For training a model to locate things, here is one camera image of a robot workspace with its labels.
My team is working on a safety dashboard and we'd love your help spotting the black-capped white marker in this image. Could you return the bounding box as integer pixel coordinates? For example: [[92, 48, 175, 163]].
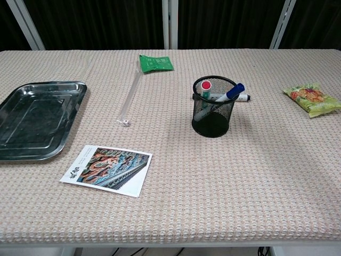
[[192, 92, 252, 103]]

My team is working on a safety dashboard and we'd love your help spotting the black mesh pen holder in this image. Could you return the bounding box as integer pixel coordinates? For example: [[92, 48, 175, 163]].
[[191, 76, 240, 139]]

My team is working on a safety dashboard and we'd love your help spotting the red cap marker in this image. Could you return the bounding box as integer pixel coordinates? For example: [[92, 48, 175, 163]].
[[197, 80, 213, 118]]

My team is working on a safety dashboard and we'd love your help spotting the blue cap marker pen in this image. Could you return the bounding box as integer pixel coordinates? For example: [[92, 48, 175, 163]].
[[205, 82, 246, 115]]

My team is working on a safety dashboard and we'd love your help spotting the clear plastic tube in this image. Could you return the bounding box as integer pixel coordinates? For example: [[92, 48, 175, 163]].
[[116, 66, 142, 124]]

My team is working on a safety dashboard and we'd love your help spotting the beige woven tablecloth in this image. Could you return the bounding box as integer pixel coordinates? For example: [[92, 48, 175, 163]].
[[0, 49, 341, 245]]

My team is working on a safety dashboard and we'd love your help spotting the green foil packet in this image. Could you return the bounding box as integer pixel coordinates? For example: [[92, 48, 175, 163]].
[[138, 53, 175, 74]]

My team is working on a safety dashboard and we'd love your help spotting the postcard with dragon picture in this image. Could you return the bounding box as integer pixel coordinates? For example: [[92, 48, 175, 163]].
[[59, 145, 153, 198]]

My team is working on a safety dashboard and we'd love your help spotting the dark pleated curtain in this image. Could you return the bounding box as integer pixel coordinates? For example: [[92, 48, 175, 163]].
[[0, 0, 341, 52]]

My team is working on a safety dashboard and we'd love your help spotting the stainless steel rectangular tray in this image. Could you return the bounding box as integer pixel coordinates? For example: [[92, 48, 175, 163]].
[[0, 81, 88, 162]]

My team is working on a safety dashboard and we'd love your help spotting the yellow-green snack bag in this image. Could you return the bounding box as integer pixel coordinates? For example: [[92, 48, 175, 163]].
[[282, 82, 341, 119]]

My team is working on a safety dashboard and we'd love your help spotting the white upright frame post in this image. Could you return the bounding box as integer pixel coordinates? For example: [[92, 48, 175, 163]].
[[161, 0, 179, 50]]

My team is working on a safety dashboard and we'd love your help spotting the white table frame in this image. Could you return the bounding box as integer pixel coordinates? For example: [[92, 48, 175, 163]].
[[0, 241, 341, 256]]

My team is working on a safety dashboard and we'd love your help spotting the black cable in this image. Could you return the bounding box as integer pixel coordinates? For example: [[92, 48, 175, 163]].
[[106, 247, 150, 256], [256, 245, 273, 256]]

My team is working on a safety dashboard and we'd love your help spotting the white slotted frame post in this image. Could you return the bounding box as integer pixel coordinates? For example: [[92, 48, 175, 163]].
[[269, 0, 297, 50]]

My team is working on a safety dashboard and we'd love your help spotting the white slanted frame post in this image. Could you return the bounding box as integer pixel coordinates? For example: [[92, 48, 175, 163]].
[[7, 0, 46, 51]]

